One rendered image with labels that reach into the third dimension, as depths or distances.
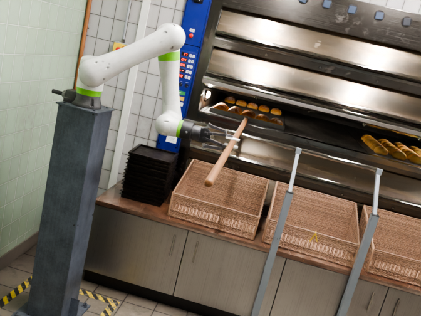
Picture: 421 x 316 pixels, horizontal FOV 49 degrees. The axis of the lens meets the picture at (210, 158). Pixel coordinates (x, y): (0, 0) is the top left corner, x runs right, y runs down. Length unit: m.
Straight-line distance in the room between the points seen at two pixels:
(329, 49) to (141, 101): 1.31
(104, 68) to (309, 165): 1.61
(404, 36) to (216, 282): 1.92
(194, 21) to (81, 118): 1.17
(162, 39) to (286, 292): 1.63
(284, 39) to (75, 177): 1.58
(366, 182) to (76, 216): 1.88
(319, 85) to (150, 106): 1.15
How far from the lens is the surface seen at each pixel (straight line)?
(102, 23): 3.35
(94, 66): 2.17
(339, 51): 3.12
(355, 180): 3.23
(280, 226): 2.67
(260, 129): 3.14
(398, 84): 3.19
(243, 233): 2.80
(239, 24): 3.13
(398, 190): 3.31
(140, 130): 3.29
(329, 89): 3.13
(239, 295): 2.92
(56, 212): 2.50
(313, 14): 3.13
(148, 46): 2.18
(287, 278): 2.85
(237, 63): 3.13
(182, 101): 3.16
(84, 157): 2.35
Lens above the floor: 1.63
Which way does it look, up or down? 13 degrees down
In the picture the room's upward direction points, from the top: 13 degrees clockwise
